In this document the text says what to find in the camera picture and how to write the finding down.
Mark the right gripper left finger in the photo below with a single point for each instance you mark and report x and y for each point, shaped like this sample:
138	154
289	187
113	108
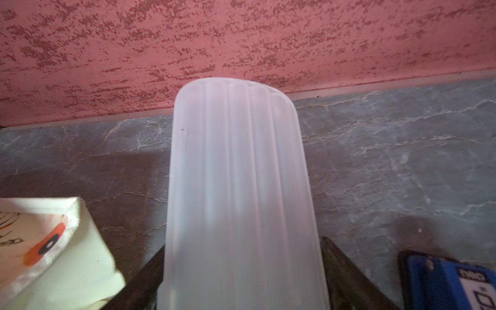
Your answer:
141	292

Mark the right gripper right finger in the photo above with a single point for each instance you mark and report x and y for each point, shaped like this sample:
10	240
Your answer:
348	287

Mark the printed canvas tote bag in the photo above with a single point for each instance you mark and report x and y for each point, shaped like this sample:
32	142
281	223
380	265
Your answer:
53	256

